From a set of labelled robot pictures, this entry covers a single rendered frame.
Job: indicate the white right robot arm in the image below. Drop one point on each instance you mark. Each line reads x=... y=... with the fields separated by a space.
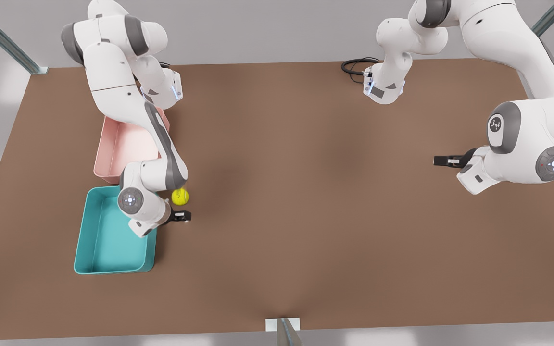
x=113 y=81

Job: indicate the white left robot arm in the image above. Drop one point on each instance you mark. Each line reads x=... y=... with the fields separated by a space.
x=508 y=53

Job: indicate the yellow tennis ball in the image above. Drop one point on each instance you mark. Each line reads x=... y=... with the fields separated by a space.
x=180 y=196

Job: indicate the teal rectangular tray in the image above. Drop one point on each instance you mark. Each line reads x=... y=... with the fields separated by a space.
x=108 y=235

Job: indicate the pink rectangular tray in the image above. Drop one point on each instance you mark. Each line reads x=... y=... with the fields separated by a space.
x=123 y=149

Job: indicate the silver frame post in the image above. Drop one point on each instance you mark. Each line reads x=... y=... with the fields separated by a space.
x=284 y=331
x=552 y=17
x=3 y=38

